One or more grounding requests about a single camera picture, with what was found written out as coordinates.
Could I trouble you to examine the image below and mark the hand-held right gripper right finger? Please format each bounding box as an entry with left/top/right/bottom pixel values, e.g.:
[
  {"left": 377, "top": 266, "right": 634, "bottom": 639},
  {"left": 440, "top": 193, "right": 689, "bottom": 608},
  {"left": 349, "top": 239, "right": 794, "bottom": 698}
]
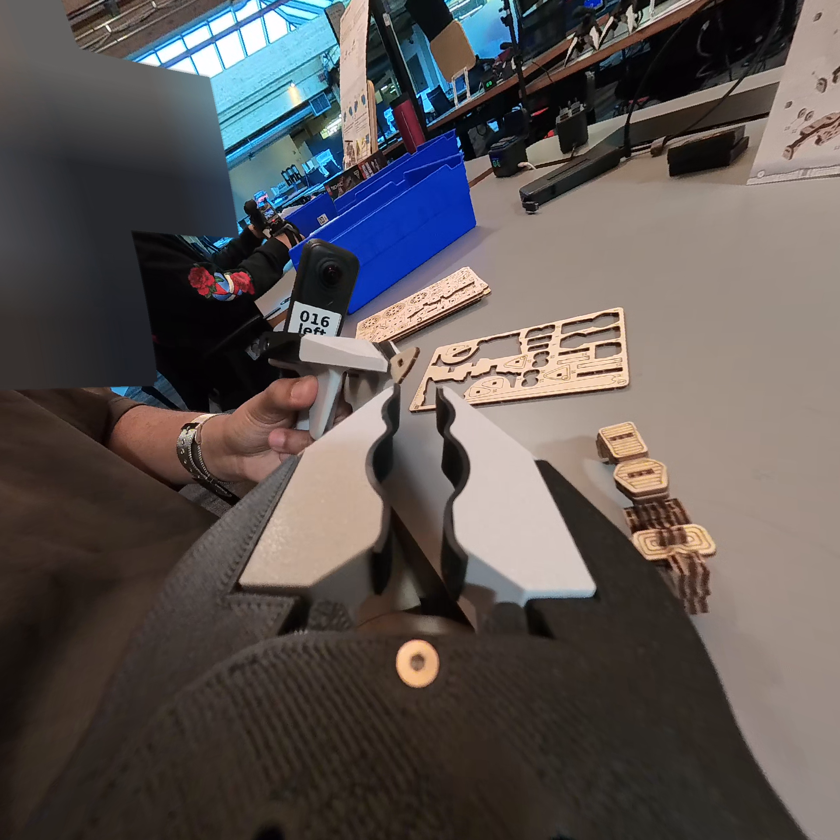
[{"left": 434, "top": 386, "right": 598, "bottom": 611}]

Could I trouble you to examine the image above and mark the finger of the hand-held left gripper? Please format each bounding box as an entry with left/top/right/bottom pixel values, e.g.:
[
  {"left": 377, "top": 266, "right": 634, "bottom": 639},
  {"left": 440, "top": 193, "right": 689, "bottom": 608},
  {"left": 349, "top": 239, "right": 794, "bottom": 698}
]
[
  {"left": 298, "top": 336, "right": 391, "bottom": 375},
  {"left": 336, "top": 373, "right": 396, "bottom": 426}
]

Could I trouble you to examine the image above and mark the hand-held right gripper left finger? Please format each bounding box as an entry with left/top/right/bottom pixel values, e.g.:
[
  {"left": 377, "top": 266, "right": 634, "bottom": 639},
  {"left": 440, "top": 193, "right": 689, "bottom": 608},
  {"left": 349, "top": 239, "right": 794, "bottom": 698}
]
[{"left": 238, "top": 385, "right": 403, "bottom": 621}]

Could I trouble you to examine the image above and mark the person's left forearm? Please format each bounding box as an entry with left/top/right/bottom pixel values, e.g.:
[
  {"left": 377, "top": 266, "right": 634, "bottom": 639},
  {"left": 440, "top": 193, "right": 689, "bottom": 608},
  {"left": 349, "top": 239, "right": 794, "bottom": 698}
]
[{"left": 105, "top": 397, "right": 198, "bottom": 490}]

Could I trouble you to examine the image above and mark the grey desk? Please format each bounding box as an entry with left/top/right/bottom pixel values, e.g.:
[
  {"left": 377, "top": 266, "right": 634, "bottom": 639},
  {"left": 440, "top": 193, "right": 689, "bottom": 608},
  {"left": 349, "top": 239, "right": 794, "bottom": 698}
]
[{"left": 252, "top": 82, "right": 840, "bottom": 840}]

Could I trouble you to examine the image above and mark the person's left hand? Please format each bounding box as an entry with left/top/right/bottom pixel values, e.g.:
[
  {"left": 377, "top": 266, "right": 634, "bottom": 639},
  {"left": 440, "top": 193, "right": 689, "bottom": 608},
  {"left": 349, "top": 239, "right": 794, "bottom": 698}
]
[{"left": 200, "top": 375, "right": 324, "bottom": 484}]

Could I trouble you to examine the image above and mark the stack of wooden puzzle sheets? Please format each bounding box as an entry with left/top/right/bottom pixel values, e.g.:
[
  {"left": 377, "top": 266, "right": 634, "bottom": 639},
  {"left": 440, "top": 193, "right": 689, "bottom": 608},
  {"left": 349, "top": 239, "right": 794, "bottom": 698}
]
[{"left": 356, "top": 266, "right": 492, "bottom": 345}]

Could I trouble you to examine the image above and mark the large blue plastic bin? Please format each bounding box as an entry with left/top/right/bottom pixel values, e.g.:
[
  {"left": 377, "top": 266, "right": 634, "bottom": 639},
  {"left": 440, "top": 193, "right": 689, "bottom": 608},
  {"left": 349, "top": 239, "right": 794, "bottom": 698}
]
[{"left": 333, "top": 130, "right": 477, "bottom": 317}]

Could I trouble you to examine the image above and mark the small blue plastic bin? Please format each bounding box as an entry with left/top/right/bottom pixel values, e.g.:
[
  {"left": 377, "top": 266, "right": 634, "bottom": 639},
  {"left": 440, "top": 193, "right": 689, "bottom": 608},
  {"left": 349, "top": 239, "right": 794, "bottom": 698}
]
[{"left": 282, "top": 193, "right": 339, "bottom": 240}]

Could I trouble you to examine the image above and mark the wooden model assembly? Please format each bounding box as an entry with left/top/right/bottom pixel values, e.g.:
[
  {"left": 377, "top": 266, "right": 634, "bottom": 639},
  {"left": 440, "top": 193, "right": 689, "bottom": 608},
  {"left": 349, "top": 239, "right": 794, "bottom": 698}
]
[{"left": 596, "top": 421, "right": 718, "bottom": 616}]

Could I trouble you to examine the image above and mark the wooden cutout puzzle sheet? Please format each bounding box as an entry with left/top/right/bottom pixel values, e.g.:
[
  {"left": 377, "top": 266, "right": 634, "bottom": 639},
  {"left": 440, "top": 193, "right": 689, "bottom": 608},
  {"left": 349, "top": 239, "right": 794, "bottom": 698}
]
[{"left": 409, "top": 307, "right": 631, "bottom": 414}]

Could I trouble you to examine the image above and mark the dark printed box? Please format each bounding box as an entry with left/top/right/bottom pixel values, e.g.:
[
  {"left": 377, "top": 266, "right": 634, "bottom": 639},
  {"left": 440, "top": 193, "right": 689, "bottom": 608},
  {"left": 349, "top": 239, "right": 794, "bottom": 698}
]
[{"left": 323, "top": 153, "right": 386, "bottom": 200}]

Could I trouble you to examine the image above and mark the person's brown sweater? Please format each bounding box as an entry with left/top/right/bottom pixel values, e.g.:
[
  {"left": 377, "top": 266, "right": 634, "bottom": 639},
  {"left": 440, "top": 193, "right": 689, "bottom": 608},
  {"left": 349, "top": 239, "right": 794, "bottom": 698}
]
[{"left": 0, "top": 387, "right": 227, "bottom": 840}]

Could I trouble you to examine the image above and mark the red cylinder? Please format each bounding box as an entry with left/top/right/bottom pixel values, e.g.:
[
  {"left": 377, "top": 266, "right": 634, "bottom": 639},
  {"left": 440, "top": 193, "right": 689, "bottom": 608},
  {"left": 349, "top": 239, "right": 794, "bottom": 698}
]
[{"left": 392, "top": 94, "right": 429, "bottom": 153}]

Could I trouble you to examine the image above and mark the black charger with display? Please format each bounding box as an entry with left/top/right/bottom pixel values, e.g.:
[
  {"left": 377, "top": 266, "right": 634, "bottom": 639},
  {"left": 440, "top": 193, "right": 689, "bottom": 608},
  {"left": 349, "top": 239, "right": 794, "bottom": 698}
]
[{"left": 488, "top": 136, "right": 530, "bottom": 179}]

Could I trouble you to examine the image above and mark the standing printed poster board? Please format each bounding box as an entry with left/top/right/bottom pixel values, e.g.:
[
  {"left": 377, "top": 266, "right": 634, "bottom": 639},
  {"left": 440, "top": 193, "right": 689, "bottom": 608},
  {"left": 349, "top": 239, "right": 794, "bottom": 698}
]
[{"left": 338, "top": 0, "right": 380, "bottom": 173}]

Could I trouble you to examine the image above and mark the long black bar device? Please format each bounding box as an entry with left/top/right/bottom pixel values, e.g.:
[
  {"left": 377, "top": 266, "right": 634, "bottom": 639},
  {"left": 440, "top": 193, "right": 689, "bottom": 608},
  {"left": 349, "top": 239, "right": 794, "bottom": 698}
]
[{"left": 518, "top": 141, "right": 634, "bottom": 214}]

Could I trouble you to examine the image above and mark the small black upright device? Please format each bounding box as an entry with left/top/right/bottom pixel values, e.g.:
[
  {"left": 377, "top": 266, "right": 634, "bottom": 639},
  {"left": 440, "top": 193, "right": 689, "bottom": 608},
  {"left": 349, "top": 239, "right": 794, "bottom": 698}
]
[{"left": 555, "top": 98, "right": 590, "bottom": 156}]

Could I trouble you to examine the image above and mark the brown rounded board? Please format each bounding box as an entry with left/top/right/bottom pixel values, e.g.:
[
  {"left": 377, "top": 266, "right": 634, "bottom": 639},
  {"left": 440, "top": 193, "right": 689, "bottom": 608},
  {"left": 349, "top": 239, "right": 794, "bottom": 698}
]
[{"left": 430, "top": 20, "right": 478, "bottom": 68}]

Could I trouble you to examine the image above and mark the flat black box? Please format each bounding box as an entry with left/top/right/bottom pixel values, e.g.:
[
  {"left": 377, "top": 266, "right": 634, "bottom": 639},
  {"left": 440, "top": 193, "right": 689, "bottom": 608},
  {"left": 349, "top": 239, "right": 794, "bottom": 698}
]
[{"left": 667, "top": 125, "right": 750, "bottom": 178}]

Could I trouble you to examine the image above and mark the white instruction sheet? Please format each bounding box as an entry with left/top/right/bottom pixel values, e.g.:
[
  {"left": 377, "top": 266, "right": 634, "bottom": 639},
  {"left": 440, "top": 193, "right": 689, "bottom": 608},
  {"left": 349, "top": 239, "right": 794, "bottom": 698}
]
[{"left": 746, "top": 0, "right": 840, "bottom": 186}]

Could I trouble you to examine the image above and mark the silver wrist bracelet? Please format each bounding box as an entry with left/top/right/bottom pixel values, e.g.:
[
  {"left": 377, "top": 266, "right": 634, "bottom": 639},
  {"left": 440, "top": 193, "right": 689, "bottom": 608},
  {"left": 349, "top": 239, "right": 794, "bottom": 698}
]
[{"left": 176, "top": 412, "right": 227, "bottom": 487}]

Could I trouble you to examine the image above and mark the black handheld camera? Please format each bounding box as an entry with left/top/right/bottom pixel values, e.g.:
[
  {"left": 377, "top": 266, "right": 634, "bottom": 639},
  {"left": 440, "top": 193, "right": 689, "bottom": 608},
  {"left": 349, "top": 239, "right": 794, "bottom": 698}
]
[{"left": 243, "top": 190, "right": 296, "bottom": 240}]

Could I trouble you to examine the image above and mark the black cable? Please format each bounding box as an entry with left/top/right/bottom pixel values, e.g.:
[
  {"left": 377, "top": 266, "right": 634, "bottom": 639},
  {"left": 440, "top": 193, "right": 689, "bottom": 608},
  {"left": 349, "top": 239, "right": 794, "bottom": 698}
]
[{"left": 622, "top": 0, "right": 805, "bottom": 161}]

